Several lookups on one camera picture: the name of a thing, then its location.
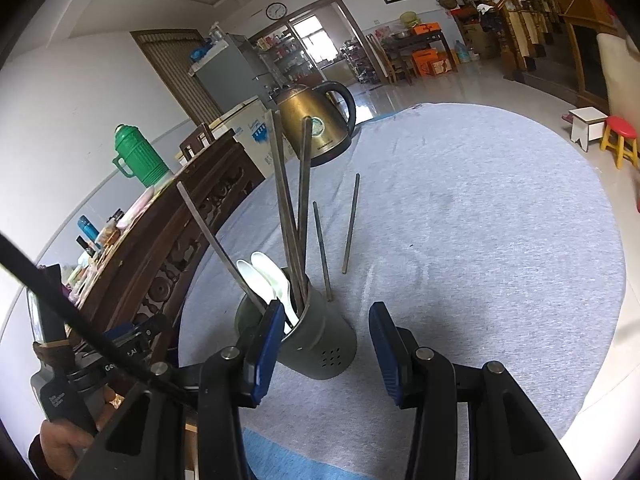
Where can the dark wooden side table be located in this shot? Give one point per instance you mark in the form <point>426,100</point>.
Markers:
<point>425,40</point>

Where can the grey refrigerator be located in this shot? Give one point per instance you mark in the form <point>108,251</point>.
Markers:
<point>230,75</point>

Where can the teal bottle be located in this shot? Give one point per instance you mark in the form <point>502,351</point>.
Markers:
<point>89,230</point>

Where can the wooden stair railing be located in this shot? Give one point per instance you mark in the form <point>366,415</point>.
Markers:
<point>525,25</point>

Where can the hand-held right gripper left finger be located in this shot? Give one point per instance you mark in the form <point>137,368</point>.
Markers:
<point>265,355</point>

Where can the metal chopstick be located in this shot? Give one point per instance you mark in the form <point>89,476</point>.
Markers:
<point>215,242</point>
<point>282,195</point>
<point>304,185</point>
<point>322,255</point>
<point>351,225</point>

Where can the blue bag on refrigerator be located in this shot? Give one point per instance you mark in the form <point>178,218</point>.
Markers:
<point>201,53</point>

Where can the yellow stool with red seat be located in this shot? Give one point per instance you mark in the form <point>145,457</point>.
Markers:
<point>620,135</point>

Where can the white plastic spoon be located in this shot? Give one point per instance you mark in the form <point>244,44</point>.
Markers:
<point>247,272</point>

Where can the brown wooden door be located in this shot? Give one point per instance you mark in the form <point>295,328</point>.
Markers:
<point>175,75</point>

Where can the orange carton boxes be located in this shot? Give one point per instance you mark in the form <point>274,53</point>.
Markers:
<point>431,62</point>

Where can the white ceramic spoons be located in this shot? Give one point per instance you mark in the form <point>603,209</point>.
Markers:
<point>267,267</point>

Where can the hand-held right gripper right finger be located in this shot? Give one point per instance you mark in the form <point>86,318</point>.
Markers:
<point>387,355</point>

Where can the carved wooden sideboard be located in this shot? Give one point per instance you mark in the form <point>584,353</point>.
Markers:
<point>165,240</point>

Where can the grey metal utensil holder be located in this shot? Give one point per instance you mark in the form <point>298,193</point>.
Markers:
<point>320,340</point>

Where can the small white stool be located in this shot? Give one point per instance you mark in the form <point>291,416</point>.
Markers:
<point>587,122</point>

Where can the wooden chair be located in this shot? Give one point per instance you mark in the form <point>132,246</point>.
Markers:
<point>195,142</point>

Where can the white chest freezer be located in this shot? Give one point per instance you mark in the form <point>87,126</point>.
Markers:
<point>250,130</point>

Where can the round table with grey cloth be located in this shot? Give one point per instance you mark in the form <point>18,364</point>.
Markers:
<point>475,235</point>

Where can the black bottle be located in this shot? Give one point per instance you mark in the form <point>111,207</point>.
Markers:
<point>84,247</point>

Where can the shelf of bottles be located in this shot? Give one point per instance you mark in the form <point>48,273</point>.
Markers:
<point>280,50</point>

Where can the blue cloth under tablecloth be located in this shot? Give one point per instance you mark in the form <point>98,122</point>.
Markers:
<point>280,460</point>

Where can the bronze electric kettle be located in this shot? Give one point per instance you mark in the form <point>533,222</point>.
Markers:
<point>320,130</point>

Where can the person's left hand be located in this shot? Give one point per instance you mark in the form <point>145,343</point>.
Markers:
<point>60,442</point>

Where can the blue water jug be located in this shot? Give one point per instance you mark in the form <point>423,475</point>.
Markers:
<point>462,51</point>

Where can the round wall clock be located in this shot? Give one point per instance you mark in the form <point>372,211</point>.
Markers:
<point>276,11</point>

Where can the green thermos jug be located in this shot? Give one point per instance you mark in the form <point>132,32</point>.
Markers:
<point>140,155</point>

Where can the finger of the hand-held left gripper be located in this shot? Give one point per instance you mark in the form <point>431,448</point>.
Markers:
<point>120,334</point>

